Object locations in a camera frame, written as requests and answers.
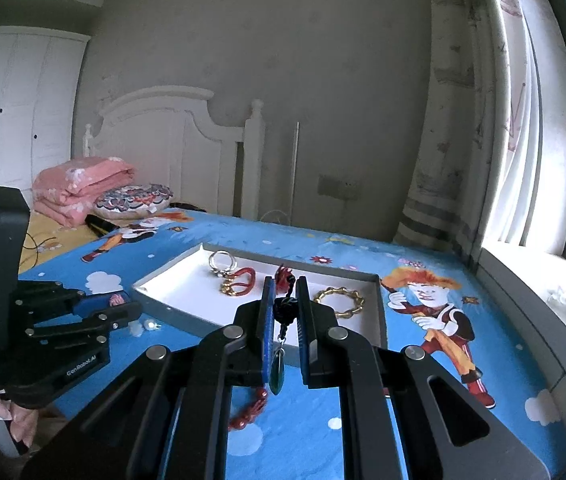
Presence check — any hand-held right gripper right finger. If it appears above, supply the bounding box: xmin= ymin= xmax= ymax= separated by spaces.
xmin=295 ymin=276 xmax=549 ymax=480

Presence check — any blue cartoon printed tablecloth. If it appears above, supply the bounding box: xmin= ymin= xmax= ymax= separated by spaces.
xmin=15 ymin=210 xmax=566 ymax=480

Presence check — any shallow grey cardboard box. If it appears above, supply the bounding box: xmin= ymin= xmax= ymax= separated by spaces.
xmin=132 ymin=242 xmax=389 ymax=348

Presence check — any person's left hand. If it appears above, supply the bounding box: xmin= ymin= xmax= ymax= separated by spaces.
xmin=0 ymin=392 xmax=40 ymax=456

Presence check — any white upright pole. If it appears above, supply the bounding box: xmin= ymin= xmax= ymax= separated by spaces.
xmin=289 ymin=121 xmax=300 ymax=228

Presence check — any folded pink quilt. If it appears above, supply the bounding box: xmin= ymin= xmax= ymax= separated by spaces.
xmin=32 ymin=156 xmax=136 ymax=226

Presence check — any white wooden headboard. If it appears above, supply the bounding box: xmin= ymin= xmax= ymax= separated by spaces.
xmin=84 ymin=87 xmax=266 ymax=218

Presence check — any thin bangle with pearls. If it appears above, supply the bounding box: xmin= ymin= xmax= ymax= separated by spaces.
xmin=207 ymin=250 xmax=239 ymax=278

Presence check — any red cord bracelet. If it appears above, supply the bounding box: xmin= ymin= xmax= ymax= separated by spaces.
xmin=219 ymin=266 xmax=258 ymax=297

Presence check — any gold chain bracelet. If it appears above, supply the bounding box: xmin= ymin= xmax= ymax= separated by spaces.
xmin=313 ymin=286 xmax=365 ymax=318

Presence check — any green pendant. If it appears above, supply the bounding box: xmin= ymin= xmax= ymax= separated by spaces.
xmin=272 ymin=264 xmax=298 ymax=396

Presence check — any white wardrobe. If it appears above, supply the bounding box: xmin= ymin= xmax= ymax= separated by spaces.
xmin=0 ymin=27 xmax=88 ymax=226

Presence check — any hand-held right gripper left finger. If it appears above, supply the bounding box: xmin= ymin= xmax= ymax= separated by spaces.
xmin=60 ymin=276 xmax=278 ymax=480

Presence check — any dark red bead bracelet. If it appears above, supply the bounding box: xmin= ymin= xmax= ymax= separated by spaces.
xmin=227 ymin=386 xmax=270 ymax=432

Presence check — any yellow floral bed sheet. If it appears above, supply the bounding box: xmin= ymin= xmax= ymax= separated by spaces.
xmin=0 ymin=210 xmax=98 ymax=291

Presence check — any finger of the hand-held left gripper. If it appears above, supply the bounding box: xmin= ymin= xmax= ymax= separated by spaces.
xmin=12 ymin=281 xmax=124 ymax=318
xmin=24 ymin=301 xmax=144 ymax=347

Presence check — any pale printed curtain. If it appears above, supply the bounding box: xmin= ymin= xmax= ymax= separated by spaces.
xmin=393 ymin=0 xmax=566 ymax=271

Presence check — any round patterned cushion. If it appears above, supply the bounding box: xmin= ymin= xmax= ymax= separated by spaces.
xmin=94 ymin=183 xmax=174 ymax=220

